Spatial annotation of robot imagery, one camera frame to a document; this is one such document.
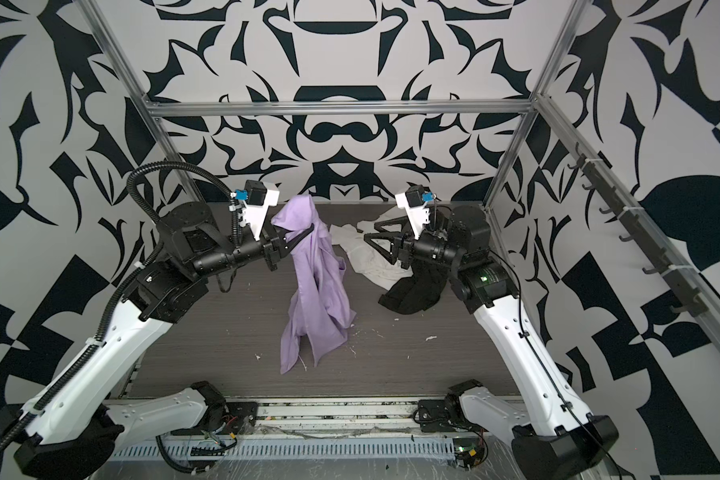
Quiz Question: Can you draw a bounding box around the black corrugated cable conduit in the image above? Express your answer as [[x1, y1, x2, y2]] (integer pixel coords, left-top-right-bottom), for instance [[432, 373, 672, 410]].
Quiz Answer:
[[0, 160, 235, 480]]

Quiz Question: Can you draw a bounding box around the aluminium cage frame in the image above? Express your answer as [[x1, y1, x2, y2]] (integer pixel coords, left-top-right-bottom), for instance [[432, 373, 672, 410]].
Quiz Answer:
[[78, 1, 720, 352]]

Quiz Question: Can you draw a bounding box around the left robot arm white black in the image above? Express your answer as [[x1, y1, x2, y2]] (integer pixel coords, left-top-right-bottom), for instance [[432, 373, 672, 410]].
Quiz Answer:
[[0, 202, 315, 479]]

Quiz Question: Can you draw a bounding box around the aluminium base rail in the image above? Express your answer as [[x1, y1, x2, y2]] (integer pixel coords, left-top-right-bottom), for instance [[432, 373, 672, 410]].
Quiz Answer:
[[80, 395, 592, 442]]

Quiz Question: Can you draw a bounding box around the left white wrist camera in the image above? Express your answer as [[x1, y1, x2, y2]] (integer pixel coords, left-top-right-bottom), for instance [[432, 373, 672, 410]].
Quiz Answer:
[[229, 180, 280, 241]]

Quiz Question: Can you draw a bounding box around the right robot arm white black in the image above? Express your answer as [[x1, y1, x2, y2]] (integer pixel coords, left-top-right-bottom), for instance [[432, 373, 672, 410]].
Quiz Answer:
[[364, 205, 619, 479]]

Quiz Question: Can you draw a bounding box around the black cloth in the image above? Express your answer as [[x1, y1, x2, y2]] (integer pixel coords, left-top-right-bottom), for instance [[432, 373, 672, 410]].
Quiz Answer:
[[378, 260, 448, 315]]

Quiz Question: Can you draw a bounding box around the small green circuit board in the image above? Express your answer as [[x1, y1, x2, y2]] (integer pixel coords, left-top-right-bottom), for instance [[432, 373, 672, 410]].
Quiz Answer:
[[453, 437, 489, 470]]

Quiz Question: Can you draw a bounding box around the white cloth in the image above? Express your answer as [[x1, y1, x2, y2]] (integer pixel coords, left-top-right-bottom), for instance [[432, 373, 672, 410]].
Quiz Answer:
[[329, 221, 413, 290]]

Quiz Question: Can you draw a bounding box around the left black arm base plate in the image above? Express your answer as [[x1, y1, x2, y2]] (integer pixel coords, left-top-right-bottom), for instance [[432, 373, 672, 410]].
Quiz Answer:
[[170, 401, 259, 436]]

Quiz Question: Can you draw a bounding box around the purple cloth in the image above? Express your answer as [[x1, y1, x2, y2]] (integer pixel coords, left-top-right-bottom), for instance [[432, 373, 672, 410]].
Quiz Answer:
[[272, 195, 356, 374]]

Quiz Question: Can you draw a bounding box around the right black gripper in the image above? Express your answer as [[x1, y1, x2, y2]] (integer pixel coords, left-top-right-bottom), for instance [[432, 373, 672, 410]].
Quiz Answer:
[[370, 217, 470, 273]]

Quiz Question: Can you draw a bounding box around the slotted grey cable duct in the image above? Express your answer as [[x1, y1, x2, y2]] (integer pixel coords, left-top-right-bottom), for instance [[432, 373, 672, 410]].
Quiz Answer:
[[98, 437, 457, 462]]

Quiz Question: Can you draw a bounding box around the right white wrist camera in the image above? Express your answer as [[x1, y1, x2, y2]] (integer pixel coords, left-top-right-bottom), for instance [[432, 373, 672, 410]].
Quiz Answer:
[[395, 185, 436, 240]]

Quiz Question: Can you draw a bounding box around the grey wall hook rack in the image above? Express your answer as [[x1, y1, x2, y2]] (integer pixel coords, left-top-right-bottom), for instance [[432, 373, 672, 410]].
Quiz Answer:
[[571, 146, 709, 317]]

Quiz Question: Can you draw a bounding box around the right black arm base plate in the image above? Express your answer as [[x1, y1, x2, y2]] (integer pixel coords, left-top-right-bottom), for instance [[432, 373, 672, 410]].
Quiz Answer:
[[412, 396, 468, 433]]

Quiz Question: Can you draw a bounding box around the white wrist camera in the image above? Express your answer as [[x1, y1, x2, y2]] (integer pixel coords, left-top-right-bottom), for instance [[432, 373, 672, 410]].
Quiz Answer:
[[229, 180, 280, 241], [395, 185, 436, 240]]

